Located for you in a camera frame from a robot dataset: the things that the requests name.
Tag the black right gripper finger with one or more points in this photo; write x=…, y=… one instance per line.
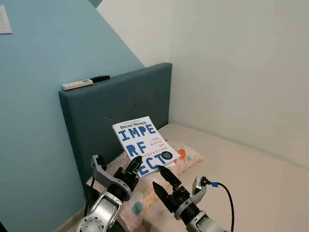
x=163, y=197
x=170, y=179

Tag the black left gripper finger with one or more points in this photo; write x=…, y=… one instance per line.
x=129, y=168
x=137, y=165

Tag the white blue patterned booklet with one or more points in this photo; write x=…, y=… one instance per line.
x=140, y=135

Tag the pink orange-spotted pillow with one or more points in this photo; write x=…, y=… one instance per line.
x=190, y=155

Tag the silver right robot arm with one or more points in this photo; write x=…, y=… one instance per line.
x=205, y=224

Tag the teal upholstered headboard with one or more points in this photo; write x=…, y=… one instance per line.
x=106, y=111

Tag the cream bed mattress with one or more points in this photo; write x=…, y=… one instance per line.
x=260, y=193

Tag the black remote control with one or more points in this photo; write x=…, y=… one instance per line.
x=100, y=78

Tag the white air conditioner remote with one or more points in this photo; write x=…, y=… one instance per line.
x=76, y=84

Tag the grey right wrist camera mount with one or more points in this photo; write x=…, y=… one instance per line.
x=198, y=187

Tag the white double switch panel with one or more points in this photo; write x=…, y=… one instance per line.
x=5, y=19

